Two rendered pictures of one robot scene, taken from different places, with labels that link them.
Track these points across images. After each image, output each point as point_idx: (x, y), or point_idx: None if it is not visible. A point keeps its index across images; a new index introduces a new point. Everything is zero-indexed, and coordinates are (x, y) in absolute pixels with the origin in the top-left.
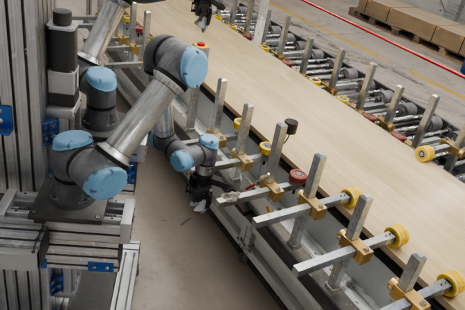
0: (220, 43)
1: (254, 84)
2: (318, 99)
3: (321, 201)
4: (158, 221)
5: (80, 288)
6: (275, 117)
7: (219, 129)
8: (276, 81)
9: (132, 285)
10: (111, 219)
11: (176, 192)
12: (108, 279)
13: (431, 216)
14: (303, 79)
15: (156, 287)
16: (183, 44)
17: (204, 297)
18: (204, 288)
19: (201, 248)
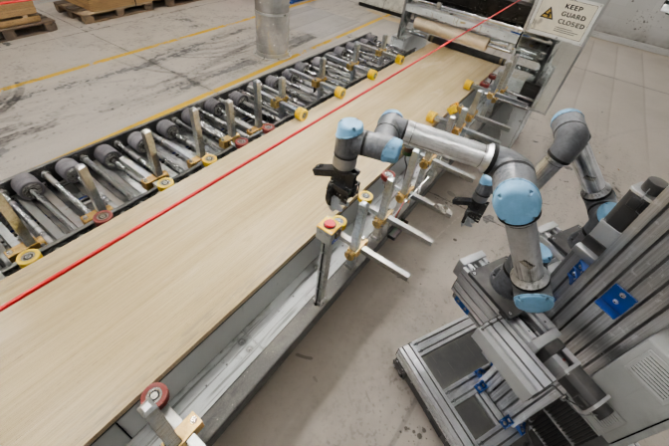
0: (39, 327)
1: (226, 233)
2: (228, 175)
3: (424, 154)
4: (320, 383)
5: (470, 365)
6: (305, 200)
7: (287, 278)
8: (198, 215)
9: (441, 328)
10: (561, 230)
11: (259, 390)
12: (447, 350)
13: (372, 120)
14: (167, 193)
15: (394, 341)
16: (578, 114)
17: (378, 304)
18: (371, 307)
19: (332, 327)
